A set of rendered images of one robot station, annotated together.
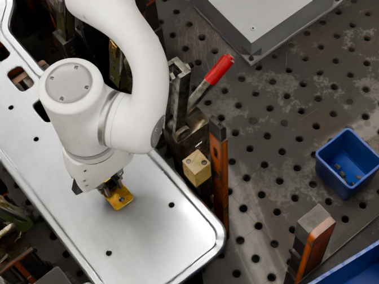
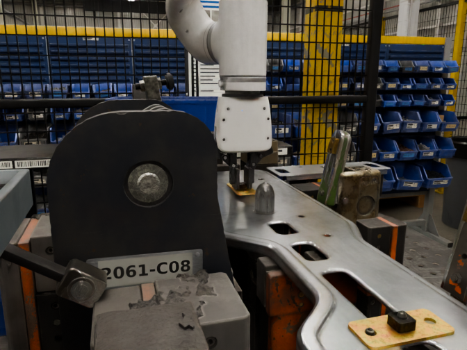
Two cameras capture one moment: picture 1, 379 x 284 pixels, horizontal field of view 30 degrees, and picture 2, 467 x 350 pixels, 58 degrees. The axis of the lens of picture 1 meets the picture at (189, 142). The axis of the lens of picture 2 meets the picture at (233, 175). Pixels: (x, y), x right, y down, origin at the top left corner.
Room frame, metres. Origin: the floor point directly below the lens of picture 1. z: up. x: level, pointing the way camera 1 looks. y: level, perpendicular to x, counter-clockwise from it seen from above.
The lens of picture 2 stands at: (1.23, 0.35, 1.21)
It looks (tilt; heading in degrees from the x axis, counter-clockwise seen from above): 13 degrees down; 197
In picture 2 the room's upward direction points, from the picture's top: straight up
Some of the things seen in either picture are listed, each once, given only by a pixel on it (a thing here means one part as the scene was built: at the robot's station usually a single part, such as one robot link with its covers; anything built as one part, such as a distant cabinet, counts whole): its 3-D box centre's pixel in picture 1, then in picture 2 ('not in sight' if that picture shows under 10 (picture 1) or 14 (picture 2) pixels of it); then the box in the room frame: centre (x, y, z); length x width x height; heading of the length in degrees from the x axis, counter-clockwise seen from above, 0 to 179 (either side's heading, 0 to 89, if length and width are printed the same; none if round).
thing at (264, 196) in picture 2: not in sight; (264, 201); (0.59, 0.21, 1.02); 0.03 x 0.03 x 0.07
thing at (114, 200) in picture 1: (110, 185); (241, 186); (0.49, 0.14, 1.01); 0.08 x 0.04 x 0.01; 33
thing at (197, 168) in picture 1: (201, 203); not in sight; (0.49, -0.01, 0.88); 0.04 x 0.04 x 0.36; 33
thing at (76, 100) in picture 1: (82, 108); (240, 37); (0.48, 0.14, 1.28); 0.09 x 0.08 x 0.13; 66
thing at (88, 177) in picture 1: (97, 153); (242, 119); (0.49, 0.14, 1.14); 0.10 x 0.07 x 0.11; 123
